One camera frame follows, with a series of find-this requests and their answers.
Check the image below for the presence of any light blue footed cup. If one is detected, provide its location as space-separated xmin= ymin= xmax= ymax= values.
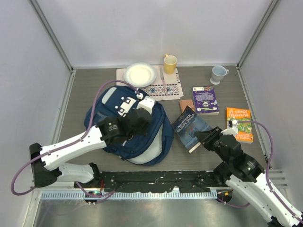
xmin=210 ymin=65 xmax=230 ymax=85

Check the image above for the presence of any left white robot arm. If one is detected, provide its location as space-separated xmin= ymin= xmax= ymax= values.
xmin=29 ymin=107 xmax=152 ymax=189

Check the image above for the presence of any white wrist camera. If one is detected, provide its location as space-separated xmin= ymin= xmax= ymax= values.
xmin=136 ymin=96 xmax=156 ymax=115
xmin=221 ymin=120 xmax=238 ymax=136

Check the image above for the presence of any navy blue student backpack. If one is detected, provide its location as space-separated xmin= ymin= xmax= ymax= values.
xmin=92 ymin=85 xmax=174 ymax=166

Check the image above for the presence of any blue Nineteen Eighty-Four book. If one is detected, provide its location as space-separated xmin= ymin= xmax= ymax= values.
xmin=172 ymin=106 xmax=212 ymax=153

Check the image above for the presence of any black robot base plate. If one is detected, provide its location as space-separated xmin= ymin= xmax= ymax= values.
xmin=80 ymin=171 xmax=227 ymax=193

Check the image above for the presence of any orange treehouse paperback book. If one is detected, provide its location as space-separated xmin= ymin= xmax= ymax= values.
xmin=226 ymin=107 xmax=254 ymax=144

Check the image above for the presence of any white paper plate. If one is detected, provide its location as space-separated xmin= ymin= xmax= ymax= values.
xmin=123 ymin=62 xmax=157 ymax=88

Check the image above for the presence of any brown leather wallet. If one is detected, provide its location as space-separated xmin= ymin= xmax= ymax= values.
xmin=179 ymin=99 xmax=195 ymax=113

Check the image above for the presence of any yellow ceramic mug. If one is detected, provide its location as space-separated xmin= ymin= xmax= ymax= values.
xmin=164 ymin=54 xmax=178 ymax=75

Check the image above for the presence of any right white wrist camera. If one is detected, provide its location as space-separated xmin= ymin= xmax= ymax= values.
xmin=221 ymin=120 xmax=238 ymax=136

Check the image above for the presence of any slotted cable duct rail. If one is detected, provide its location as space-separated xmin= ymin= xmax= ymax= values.
xmin=40 ymin=189 xmax=217 ymax=200

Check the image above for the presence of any patterned cloth placemat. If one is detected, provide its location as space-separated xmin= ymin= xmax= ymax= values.
xmin=116 ymin=62 xmax=183 ymax=101

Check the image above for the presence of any purple paperback book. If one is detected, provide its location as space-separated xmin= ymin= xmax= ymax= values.
xmin=192 ymin=86 xmax=219 ymax=115

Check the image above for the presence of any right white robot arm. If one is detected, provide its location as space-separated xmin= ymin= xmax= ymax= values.
xmin=195 ymin=127 xmax=303 ymax=227

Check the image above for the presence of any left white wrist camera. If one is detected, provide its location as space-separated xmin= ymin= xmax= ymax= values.
xmin=136 ymin=96 xmax=156 ymax=115

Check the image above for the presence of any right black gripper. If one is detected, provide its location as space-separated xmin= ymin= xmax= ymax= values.
xmin=194 ymin=126 xmax=231 ymax=166

